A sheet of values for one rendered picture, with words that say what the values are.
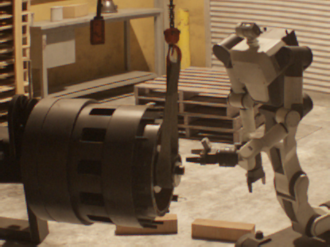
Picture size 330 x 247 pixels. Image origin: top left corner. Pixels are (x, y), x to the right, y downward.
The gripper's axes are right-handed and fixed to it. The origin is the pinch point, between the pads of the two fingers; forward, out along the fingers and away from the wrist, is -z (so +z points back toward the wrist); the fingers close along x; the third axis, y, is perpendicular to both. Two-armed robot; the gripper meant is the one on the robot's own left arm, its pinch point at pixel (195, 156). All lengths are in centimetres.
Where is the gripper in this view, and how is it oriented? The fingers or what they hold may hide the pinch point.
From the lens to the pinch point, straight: 283.6
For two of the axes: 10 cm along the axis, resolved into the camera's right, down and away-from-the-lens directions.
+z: 9.7, 0.4, -2.4
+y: -0.3, -9.6, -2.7
